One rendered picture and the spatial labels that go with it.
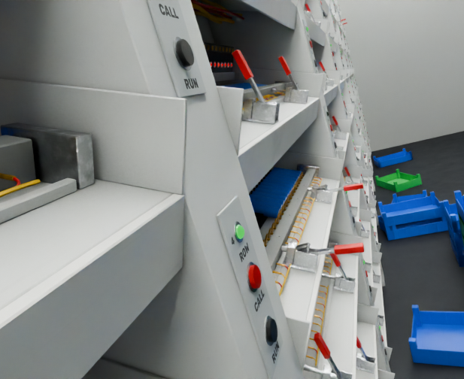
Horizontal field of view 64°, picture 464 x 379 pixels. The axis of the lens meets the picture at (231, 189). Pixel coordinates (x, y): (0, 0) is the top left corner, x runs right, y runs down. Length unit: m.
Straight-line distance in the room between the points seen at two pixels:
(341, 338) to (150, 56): 0.59
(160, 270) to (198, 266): 0.03
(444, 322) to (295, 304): 1.17
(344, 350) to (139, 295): 0.53
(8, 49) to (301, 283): 0.37
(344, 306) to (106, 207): 0.64
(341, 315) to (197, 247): 0.57
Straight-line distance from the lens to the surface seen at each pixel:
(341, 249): 0.49
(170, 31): 0.24
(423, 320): 1.58
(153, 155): 0.20
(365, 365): 0.93
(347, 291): 0.82
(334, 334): 0.71
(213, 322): 0.23
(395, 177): 3.31
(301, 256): 0.50
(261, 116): 0.45
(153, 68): 0.21
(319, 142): 0.89
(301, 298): 0.45
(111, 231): 0.16
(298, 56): 0.88
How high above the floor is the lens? 0.93
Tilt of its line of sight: 12 degrees down
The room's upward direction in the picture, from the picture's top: 17 degrees counter-clockwise
